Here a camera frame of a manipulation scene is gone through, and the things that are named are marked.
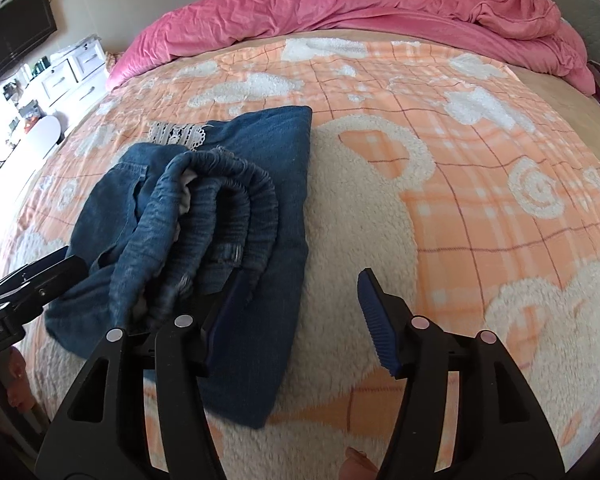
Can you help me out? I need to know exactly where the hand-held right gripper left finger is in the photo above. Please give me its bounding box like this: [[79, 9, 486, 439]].
[[35, 267, 253, 480]]

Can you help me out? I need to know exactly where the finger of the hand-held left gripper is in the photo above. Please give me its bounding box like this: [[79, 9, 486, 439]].
[[0, 255, 90, 312], [0, 246, 72, 283]]

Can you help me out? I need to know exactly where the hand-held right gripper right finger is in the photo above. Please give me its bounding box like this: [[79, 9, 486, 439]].
[[357, 267, 566, 480]]

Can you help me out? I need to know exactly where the blue denim pants lace trim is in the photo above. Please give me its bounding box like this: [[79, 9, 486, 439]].
[[44, 105, 314, 431]]

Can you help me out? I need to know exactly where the person's left hand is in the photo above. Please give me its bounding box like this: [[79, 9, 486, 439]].
[[0, 344, 37, 411]]

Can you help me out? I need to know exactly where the person's right hand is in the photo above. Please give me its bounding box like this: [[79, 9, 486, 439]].
[[340, 447, 379, 480]]

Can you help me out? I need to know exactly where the white round chair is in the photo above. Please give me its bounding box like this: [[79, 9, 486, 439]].
[[24, 115, 64, 162]]

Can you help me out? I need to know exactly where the orange plaid bear printed blanket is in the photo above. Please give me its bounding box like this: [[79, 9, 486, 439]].
[[0, 35, 600, 480]]

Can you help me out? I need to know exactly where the white dresser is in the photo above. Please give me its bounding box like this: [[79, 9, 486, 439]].
[[10, 34, 107, 111]]

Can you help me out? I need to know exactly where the pink duvet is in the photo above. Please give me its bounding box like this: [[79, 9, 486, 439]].
[[105, 0, 597, 97]]

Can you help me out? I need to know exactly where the grey pillow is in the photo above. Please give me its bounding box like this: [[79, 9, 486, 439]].
[[521, 0, 600, 67]]

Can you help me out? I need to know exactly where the black wall television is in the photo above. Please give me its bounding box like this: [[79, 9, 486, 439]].
[[0, 0, 58, 86]]

